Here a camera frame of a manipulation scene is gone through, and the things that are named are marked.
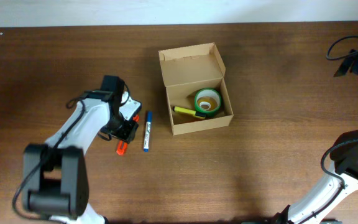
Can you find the brown cardboard box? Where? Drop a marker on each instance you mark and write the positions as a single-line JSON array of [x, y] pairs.
[[185, 71]]

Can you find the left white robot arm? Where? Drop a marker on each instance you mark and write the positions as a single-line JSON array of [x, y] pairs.
[[55, 183]]

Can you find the small yellow tape roll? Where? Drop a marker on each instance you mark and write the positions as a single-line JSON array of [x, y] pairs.
[[207, 103]]

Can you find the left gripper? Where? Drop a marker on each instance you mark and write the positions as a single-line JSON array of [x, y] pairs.
[[125, 134]]

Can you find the yellow highlighter marker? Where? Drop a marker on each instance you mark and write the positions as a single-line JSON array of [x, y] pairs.
[[193, 113]]

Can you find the blue whiteboard marker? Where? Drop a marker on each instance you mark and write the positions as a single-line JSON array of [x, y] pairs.
[[148, 123]]

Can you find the green tape roll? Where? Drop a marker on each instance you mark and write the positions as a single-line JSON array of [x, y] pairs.
[[212, 93]]

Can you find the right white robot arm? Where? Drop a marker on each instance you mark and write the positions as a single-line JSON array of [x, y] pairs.
[[340, 179]]

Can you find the orange utility knife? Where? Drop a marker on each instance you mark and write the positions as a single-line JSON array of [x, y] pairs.
[[122, 146]]

